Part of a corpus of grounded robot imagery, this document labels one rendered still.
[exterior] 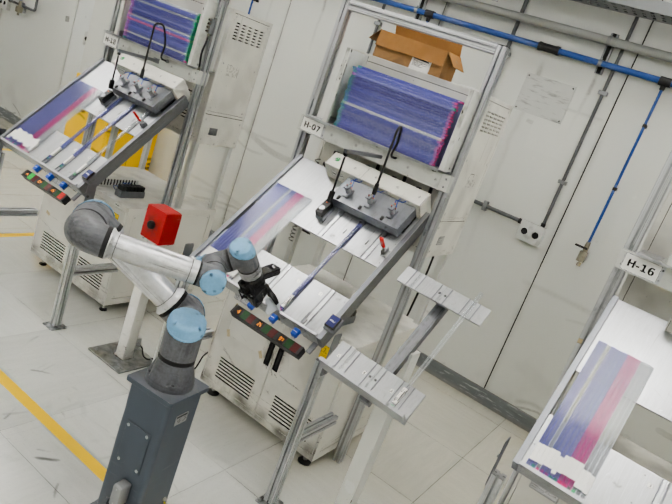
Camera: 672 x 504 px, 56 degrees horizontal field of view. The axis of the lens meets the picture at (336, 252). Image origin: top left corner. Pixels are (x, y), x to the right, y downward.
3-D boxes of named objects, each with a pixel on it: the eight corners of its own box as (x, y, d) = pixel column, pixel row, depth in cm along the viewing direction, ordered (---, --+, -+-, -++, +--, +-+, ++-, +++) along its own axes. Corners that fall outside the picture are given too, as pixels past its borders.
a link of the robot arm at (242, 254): (224, 239, 201) (250, 232, 202) (232, 260, 210) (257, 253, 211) (228, 257, 196) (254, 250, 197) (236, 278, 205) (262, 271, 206)
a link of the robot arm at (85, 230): (62, 213, 172) (232, 272, 186) (71, 203, 183) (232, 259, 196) (49, 251, 175) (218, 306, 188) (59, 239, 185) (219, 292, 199)
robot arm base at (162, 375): (171, 400, 190) (180, 371, 187) (134, 376, 195) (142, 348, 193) (202, 385, 203) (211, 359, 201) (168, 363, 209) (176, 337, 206)
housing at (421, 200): (420, 229, 261) (420, 206, 250) (328, 185, 284) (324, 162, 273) (431, 217, 265) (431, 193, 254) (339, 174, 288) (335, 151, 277)
